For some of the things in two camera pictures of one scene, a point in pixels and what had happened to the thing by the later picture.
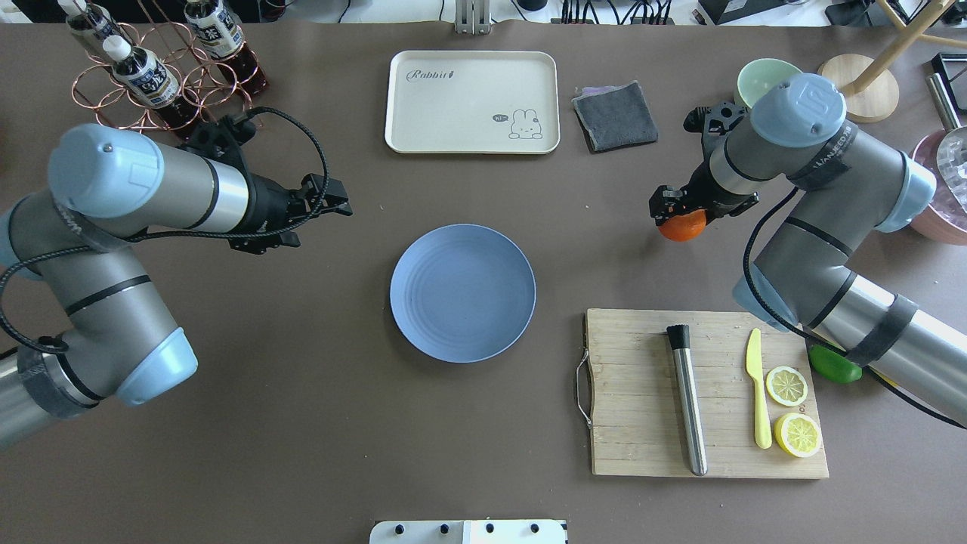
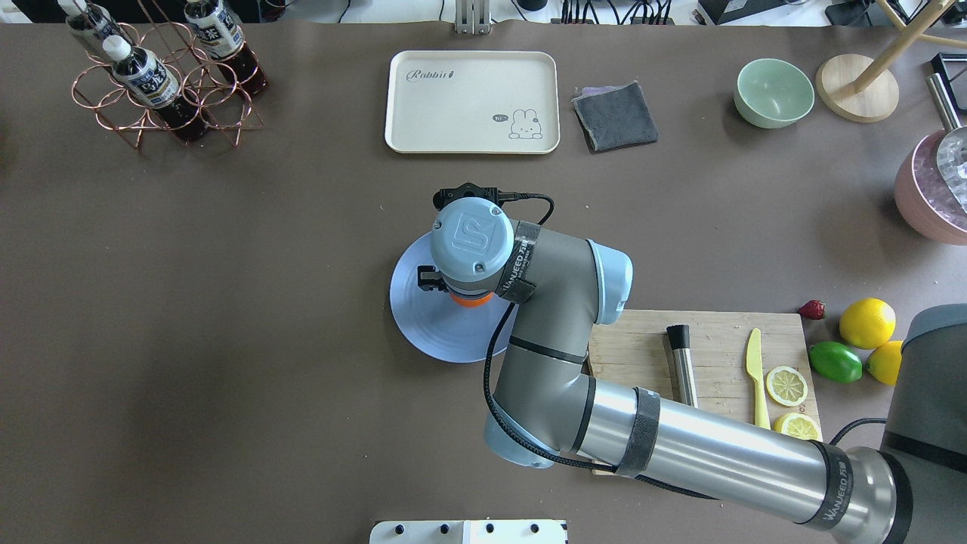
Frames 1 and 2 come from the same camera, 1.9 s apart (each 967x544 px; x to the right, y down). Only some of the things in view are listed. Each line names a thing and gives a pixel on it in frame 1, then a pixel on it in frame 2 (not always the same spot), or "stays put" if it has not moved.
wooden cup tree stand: x=871 y=92 stays put
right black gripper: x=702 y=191 → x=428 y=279
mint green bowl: x=759 y=77 stays put
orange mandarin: x=685 y=227 → x=471 y=303
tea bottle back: x=84 y=18 stays put
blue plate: x=463 y=293 stays put
